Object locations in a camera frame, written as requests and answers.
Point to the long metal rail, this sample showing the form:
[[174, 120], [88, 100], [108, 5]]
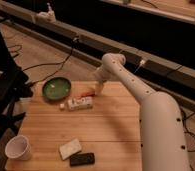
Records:
[[167, 42]]

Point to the black rectangular block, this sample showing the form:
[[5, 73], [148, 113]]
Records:
[[82, 159]]

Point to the green ceramic bowl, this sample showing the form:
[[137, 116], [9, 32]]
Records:
[[56, 89]]

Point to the small white cube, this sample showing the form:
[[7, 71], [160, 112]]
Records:
[[62, 106]]

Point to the white paper cup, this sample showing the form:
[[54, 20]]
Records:
[[18, 148]]

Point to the white object on rail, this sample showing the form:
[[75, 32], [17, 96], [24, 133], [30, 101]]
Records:
[[49, 15]]

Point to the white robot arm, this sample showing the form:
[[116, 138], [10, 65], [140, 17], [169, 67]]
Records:
[[161, 128]]

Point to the black chair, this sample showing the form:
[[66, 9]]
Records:
[[12, 87]]

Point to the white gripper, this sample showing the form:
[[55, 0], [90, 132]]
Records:
[[101, 75]]

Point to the white sponge block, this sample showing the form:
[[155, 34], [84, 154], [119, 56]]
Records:
[[70, 148]]

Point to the red pepper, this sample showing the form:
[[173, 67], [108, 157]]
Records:
[[87, 94]]

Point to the white rectangular box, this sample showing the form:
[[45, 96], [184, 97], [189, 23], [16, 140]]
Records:
[[81, 103]]

